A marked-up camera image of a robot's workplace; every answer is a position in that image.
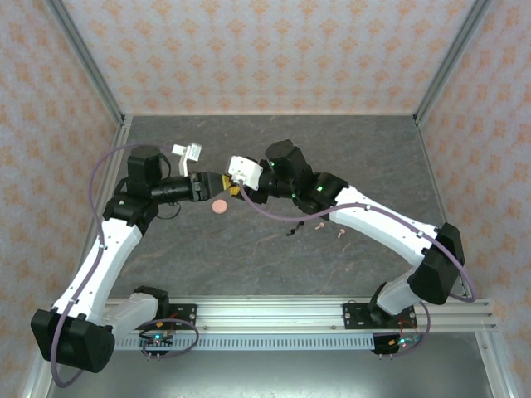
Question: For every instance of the round pink earbud case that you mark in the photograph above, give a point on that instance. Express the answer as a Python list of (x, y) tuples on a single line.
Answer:
[(219, 206)]

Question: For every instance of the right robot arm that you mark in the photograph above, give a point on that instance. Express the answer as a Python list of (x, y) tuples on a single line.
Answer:
[(386, 224)]

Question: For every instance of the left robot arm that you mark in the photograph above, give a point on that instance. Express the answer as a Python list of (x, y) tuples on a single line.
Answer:
[(103, 257)]

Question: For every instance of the grey sheet metal panel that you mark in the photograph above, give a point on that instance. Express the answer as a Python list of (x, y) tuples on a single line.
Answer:
[(269, 377)]

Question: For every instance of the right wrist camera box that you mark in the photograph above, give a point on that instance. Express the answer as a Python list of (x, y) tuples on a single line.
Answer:
[(245, 170)]

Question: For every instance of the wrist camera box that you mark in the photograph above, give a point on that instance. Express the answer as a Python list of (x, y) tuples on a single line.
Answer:
[(245, 170), (193, 152)]

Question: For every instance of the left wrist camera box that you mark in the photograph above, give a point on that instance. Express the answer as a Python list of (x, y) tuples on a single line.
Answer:
[(193, 152)]

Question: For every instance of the aluminium floor rail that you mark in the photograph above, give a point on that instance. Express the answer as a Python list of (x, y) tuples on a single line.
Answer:
[(431, 166), (118, 145)]

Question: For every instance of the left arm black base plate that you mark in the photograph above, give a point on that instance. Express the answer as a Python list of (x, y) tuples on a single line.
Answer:
[(184, 315)]

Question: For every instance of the aluminium mounting rail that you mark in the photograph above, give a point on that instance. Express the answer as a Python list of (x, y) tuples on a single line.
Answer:
[(269, 315)]

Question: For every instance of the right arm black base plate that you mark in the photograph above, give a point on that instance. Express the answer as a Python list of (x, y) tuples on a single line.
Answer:
[(357, 317)]

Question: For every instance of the aluminium frame post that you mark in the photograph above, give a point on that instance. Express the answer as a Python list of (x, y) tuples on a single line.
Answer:
[(450, 58), (87, 58)]

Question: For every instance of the aluminium frame beam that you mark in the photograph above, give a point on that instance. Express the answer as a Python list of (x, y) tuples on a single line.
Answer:
[(493, 365), (35, 387)]

